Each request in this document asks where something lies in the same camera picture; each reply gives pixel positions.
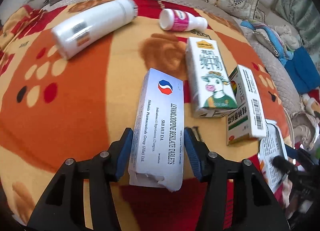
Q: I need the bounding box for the white printed wrapper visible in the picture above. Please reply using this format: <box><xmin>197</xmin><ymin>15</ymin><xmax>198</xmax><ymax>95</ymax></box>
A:
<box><xmin>258</xmin><ymin>119</ymin><xmax>288</xmax><ymax>193</ymax></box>

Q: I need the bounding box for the white green medicine box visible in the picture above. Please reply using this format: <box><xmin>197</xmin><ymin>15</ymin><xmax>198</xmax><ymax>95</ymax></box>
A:
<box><xmin>227</xmin><ymin>64</ymin><xmax>266</xmax><ymax>145</ymax></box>

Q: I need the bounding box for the milk carton with cow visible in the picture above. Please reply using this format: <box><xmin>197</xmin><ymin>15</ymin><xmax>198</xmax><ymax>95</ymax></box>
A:
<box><xmin>185</xmin><ymin>37</ymin><xmax>238</xmax><ymax>118</ymax></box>

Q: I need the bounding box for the silver tablet box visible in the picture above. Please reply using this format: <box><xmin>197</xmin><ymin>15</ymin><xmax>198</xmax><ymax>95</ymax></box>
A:
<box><xmin>128</xmin><ymin>68</ymin><xmax>184</xmax><ymax>191</ymax></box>

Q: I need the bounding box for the plush toy with red hat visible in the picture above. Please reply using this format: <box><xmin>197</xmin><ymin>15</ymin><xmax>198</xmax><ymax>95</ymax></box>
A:
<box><xmin>302</xmin><ymin>87</ymin><xmax>320</xmax><ymax>119</ymax></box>

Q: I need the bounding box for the blue cushion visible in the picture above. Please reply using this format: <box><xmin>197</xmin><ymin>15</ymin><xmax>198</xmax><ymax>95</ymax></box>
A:
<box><xmin>285</xmin><ymin>46</ymin><xmax>320</xmax><ymax>95</ymax></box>

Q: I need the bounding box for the colourful striped blanket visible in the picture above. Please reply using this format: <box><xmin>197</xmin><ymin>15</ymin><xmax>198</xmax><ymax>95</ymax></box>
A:
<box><xmin>240</xmin><ymin>20</ymin><xmax>293</xmax><ymax>67</ymax></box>

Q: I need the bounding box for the beige clothes pile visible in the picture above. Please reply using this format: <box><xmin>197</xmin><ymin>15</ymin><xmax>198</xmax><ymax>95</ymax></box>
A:
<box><xmin>273</xmin><ymin>25</ymin><xmax>300</xmax><ymax>51</ymax></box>

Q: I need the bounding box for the grey edged pillow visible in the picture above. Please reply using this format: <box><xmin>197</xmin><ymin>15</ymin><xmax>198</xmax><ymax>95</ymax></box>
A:
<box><xmin>253</xmin><ymin>29</ymin><xmax>279</xmax><ymax>58</ymax></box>

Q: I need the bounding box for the teal patterned curtain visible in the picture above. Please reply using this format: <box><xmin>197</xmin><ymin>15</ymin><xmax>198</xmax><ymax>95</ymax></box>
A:
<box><xmin>271</xmin><ymin>0</ymin><xmax>319</xmax><ymax>58</ymax></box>

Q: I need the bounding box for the white thermos bottle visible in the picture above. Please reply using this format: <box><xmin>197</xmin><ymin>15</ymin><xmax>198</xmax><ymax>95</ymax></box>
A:
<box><xmin>52</xmin><ymin>0</ymin><xmax>138</xmax><ymax>59</ymax></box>

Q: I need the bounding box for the pink label yogurt bottle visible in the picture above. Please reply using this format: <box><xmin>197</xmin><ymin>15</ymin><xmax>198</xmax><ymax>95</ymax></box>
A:
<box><xmin>159</xmin><ymin>9</ymin><xmax>208</xmax><ymax>32</ymax></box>

